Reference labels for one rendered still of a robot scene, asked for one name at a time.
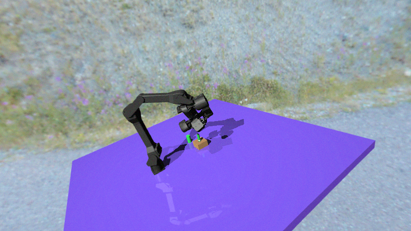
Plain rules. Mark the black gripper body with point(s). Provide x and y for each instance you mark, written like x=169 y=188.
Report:
x=206 y=112

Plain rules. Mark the green marker cap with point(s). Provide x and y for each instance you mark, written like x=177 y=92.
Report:
x=188 y=138

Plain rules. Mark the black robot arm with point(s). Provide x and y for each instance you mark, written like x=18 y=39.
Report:
x=188 y=105

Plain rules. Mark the brown wooden block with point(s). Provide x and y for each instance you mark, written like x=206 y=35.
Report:
x=200 y=144

